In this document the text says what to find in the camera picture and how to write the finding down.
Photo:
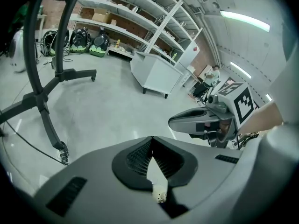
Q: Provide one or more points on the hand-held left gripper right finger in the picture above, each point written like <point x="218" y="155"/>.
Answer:
<point x="210" y="162"/>

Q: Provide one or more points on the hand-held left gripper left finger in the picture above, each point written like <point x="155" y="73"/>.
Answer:
<point x="93" y="171"/>

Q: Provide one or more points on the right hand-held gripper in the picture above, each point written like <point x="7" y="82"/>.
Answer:
<point x="243" y="101"/>

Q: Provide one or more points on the person's right forearm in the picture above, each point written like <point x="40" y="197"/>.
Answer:
<point x="261" y="118"/>

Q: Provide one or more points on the white rolling cabinet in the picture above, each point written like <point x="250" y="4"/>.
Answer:
<point x="158" y="73"/>

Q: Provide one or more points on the person's left white shoe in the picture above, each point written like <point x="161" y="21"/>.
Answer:
<point x="159" y="193"/>

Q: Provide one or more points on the white refrigerator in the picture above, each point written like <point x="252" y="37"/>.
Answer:
<point x="190" y="53"/>

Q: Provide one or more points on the long ceiling light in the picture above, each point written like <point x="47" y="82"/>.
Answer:
<point x="240" y="69"/>
<point x="245" y="20"/>
<point x="268" y="97"/>

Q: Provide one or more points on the black wheeled TV stand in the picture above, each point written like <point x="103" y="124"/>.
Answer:
<point x="44" y="99"/>

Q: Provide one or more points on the small yellow toy figure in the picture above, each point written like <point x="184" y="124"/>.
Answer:
<point x="118" y="44"/>

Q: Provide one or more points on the black and green backpack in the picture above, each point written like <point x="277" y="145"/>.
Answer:
<point x="52" y="42"/>
<point x="99" y="46"/>
<point x="79" y="41"/>

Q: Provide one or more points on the brown cardboard box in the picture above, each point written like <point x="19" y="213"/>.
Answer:
<point x="101" y="16"/>

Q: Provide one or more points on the white metal shelving unit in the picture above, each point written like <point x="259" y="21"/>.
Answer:
<point x="102" y="3"/>

